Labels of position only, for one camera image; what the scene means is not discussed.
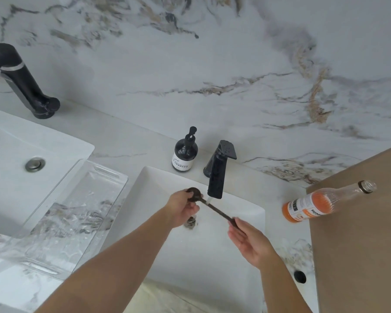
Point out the person's left hand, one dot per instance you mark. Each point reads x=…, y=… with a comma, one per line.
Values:
x=177, y=208

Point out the person's right hand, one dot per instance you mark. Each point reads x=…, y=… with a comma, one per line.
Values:
x=252, y=244

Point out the person's left thumb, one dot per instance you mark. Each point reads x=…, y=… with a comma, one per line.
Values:
x=183, y=194

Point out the person's right thumb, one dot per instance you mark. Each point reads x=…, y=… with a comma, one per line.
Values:
x=237, y=237

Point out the brown wooden spoon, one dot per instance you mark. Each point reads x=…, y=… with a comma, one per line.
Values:
x=215, y=210

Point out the person's left forearm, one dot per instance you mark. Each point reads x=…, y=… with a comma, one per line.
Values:
x=114, y=267

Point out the person's right forearm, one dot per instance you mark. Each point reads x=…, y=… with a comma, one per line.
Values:
x=285, y=290

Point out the chrome sink drain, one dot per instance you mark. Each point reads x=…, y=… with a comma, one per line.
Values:
x=191, y=222

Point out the white square sink basin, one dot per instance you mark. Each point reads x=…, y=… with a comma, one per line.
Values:
x=208, y=257

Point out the black soap pump bottle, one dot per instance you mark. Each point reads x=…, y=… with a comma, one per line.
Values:
x=184, y=156

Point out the short black basin faucet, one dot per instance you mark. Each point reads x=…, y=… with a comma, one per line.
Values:
x=217, y=172

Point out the black round cap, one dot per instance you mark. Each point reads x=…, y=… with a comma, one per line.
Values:
x=299, y=277

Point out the glass bottle with orange drink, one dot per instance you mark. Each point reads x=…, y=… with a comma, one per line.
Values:
x=312, y=203

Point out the clear plastic tray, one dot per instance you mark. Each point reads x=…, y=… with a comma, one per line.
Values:
x=68, y=218

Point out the brown wooden cabinet panel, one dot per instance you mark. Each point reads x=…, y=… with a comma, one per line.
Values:
x=361, y=250

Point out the silver round drain stopper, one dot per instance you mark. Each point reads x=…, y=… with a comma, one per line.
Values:
x=35, y=164

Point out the large white sink basin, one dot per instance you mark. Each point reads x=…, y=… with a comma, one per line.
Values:
x=16, y=179

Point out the tall black swivel faucet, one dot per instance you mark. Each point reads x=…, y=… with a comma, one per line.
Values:
x=26, y=84

